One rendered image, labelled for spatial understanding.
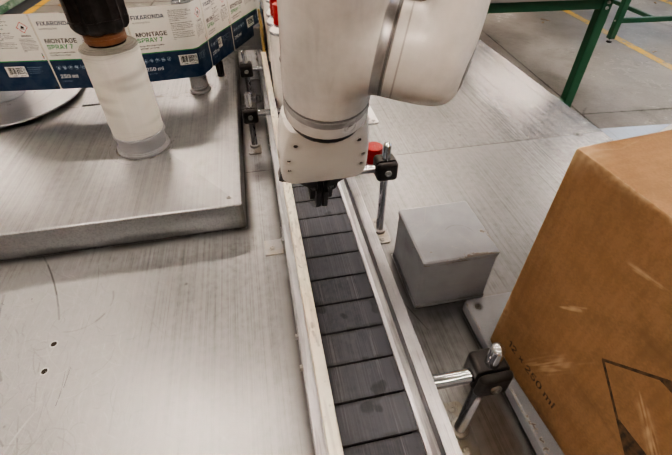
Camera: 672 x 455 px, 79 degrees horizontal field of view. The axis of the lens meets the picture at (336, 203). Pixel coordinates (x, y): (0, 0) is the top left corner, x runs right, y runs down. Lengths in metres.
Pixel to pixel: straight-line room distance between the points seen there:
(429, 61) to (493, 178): 0.51
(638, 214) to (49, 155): 0.84
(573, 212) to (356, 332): 0.25
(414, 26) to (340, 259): 0.32
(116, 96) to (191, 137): 0.15
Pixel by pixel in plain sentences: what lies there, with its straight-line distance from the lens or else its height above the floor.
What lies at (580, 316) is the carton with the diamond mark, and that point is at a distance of 0.40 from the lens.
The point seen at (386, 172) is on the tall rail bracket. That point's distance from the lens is 0.56.
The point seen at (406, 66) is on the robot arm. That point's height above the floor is 1.17.
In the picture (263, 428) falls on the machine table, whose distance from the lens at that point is 0.50.
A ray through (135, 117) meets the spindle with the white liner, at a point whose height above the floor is 0.96.
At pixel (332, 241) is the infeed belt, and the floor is 0.88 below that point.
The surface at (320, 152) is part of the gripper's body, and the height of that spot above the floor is 1.05.
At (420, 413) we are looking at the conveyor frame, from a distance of 0.45.
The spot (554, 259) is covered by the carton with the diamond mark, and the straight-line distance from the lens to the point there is 0.40.
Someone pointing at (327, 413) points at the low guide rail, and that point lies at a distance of 0.40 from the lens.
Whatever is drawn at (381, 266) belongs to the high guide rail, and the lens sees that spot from 0.43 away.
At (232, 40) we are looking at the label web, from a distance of 1.08.
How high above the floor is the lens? 1.29
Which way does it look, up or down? 41 degrees down
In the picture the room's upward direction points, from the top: straight up
